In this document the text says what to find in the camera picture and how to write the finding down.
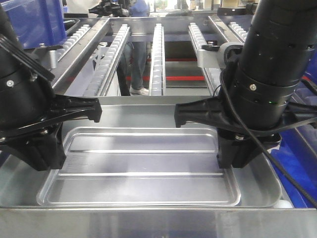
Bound blue bin lower right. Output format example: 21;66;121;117
271;73;317;199

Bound steel front rack rail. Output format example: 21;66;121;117
0;208;317;238

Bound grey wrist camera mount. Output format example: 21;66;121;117
197;42;244;69

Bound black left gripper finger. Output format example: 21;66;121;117
48;94;102;130
0;123;66;171

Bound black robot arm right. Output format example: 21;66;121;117
174;0;317;168

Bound person in blue jeans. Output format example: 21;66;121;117
129;0;150;96

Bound white roller track far right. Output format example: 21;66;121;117
228;21;248;43

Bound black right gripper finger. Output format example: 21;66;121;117
217;130;262;169
174;97;238;132

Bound white roller track right-centre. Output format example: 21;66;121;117
189;23;221;96

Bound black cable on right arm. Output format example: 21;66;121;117
219;59;317;208

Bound red floor frame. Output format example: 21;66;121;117
125;58;206;82

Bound small silver ribbed tray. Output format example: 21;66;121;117
37;127;241;207

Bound white roller track left-centre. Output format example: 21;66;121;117
83;24;130;97

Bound blue plastic box left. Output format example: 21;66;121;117
0;0;66;49

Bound white roller track centre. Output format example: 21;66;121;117
149;23;166;96

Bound white roller track far left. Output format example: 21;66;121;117
56;24;91;62

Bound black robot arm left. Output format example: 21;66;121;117
0;10;102;171

